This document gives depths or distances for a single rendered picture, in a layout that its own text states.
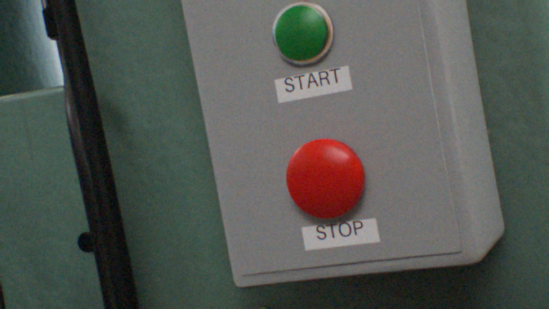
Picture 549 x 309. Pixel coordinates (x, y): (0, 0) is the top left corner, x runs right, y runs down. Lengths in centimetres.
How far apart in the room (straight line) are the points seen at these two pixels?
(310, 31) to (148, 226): 16
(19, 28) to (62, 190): 12
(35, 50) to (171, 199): 20
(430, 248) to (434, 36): 8
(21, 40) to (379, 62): 31
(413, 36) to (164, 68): 15
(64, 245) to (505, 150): 25
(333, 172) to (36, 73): 31
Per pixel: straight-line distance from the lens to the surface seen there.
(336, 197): 38
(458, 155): 37
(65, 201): 56
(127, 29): 49
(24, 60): 64
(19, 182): 57
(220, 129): 40
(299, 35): 38
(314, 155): 38
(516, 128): 43
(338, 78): 38
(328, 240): 39
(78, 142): 47
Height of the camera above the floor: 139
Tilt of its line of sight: 3 degrees down
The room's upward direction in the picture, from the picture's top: 10 degrees counter-clockwise
